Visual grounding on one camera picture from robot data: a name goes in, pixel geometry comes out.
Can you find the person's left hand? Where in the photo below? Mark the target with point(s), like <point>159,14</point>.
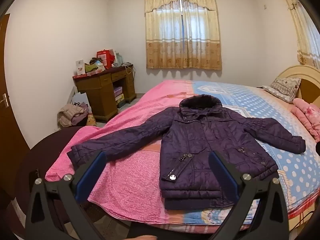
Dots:
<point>143,237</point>

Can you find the pale teal box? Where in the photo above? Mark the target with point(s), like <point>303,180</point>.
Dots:
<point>119,58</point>

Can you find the brown wooden door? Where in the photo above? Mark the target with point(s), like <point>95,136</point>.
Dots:
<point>11,135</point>

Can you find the colourful printed bag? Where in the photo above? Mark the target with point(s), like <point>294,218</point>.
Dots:
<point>91,120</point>

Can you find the blue polka-dot bed sheet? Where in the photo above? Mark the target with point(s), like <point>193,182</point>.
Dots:
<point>250,100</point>

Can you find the olive green bag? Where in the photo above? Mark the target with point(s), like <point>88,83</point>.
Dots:
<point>93,67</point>

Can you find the grey patterned pillow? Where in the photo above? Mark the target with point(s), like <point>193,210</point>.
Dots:
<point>282,87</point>

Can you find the white paper bag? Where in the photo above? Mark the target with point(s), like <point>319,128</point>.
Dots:
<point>81,98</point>

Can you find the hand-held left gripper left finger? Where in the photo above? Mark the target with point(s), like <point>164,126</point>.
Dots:
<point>90,177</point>

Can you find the flat red box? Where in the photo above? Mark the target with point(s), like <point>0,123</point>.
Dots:
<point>87,74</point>

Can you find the pink folded clothes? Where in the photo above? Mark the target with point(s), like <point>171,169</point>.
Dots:
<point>305,116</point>

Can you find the cream bed headboard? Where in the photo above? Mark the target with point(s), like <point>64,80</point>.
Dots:
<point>300,71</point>

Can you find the beige floral window curtain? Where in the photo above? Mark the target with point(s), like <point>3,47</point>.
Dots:
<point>182,50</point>
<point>305,42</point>

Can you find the pile of beige purple clothes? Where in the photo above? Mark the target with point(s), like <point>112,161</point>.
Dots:
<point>72,115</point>

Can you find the white printed card box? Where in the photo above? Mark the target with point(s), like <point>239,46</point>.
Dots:
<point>80,67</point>

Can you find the stack of boxes under desk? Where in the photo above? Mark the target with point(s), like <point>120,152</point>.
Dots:
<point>119,96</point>

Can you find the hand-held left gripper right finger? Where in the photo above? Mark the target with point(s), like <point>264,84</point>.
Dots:
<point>223,177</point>

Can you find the brown wooden desk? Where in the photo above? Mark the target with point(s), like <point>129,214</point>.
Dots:
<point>105,95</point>

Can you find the purple quilted jacket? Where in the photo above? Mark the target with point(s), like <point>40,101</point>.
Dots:
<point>200,140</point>

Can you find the pink blanket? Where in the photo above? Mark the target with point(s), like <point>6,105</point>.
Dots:
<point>130,185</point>

